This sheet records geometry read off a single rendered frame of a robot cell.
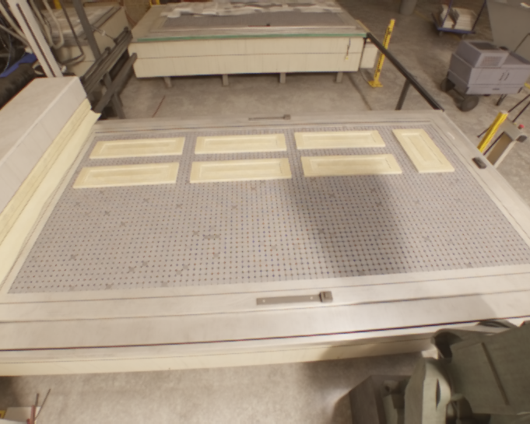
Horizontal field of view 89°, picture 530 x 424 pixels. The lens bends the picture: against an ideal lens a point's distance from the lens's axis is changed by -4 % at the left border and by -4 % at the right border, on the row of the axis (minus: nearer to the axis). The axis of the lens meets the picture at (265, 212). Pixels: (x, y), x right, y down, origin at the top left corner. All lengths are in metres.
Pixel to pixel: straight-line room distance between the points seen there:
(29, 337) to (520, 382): 1.74
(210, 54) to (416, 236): 3.92
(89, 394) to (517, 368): 2.23
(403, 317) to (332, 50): 4.13
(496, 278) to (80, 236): 2.18
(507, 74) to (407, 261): 4.17
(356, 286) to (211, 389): 1.21
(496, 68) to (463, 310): 4.12
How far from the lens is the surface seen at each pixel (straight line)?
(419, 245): 1.71
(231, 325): 1.35
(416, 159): 2.24
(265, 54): 4.78
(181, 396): 2.20
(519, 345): 0.91
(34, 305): 1.71
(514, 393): 0.97
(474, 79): 5.17
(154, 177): 1.98
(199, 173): 1.91
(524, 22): 7.62
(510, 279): 1.85
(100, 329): 1.52
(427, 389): 1.13
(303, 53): 4.85
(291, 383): 2.15
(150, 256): 1.59
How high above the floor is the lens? 2.11
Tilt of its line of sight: 49 degrees down
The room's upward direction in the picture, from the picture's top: straight up
